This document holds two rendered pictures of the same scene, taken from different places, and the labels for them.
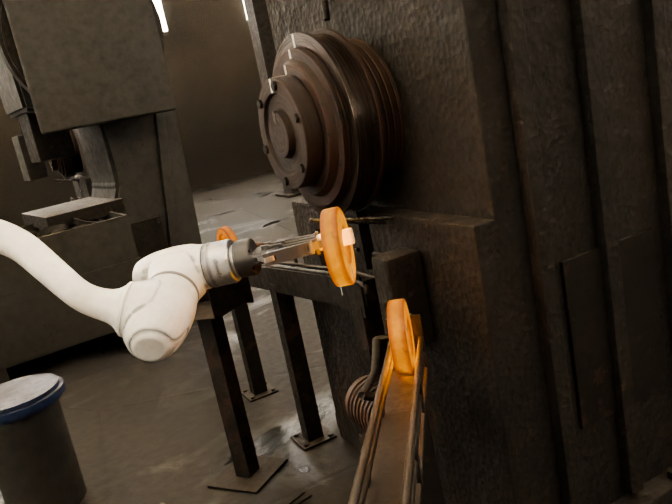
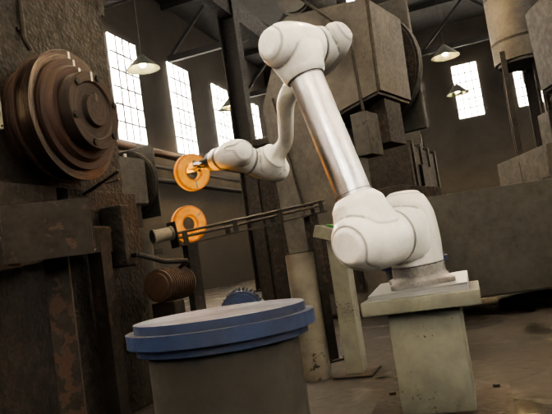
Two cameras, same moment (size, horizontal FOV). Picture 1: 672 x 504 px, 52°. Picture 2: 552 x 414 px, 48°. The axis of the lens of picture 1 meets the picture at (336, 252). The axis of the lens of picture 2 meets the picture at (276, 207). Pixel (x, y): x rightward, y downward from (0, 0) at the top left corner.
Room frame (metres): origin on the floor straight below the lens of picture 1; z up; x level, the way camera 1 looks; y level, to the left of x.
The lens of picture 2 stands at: (2.89, 2.00, 0.50)
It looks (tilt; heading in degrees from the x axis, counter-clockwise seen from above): 5 degrees up; 224
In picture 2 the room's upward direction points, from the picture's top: 8 degrees counter-clockwise
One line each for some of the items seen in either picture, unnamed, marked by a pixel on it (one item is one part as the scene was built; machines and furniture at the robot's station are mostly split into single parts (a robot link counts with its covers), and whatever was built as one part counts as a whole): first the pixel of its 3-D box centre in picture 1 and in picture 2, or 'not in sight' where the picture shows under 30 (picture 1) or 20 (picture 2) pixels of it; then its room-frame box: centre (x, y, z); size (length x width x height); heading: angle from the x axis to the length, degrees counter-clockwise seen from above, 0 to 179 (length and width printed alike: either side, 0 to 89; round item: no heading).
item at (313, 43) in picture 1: (322, 125); (68, 117); (1.81, -0.03, 1.11); 0.47 x 0.06 x 0.47; 25
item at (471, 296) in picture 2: not in sight; (423, 297); (1.28, 0.97, 0.33); 0.32 x 0.32 x 0.04; 28
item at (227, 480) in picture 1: (219, 377); (65, 347); (2.15, 0.46, 0.36); 0.26 x 0.20 x 0.72; 60
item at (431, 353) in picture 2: not in sight; (433, 357); (1.28, 0.97, 0.16); 0.40 x 0.40 x 0.31; 28
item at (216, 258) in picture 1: (224, 262); (219, 158); (1.34, 0.22, 0.91); 0.09 x 0.06 x 0.09; 170
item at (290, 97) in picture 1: (288, 133); (90, 111); (1.77, 0.06, 1.11); 0.28 x 0.06 x 0.28; 25
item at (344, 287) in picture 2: not in sight; (346, 297); (0.88, 0.35, 0.31); 0.24 x 0.16 x 0.62; 25
